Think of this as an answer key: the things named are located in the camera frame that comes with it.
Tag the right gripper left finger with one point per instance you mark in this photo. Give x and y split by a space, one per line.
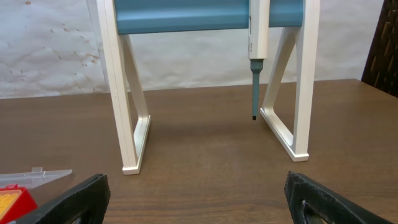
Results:
84 199

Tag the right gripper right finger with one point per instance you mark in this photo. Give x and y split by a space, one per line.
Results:
311 194

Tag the white and blue stand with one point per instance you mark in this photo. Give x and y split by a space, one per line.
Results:
119 93

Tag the white pipette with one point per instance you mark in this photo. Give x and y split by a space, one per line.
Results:
258 31

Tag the red and yellow tip box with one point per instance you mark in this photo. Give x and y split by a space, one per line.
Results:
22 203

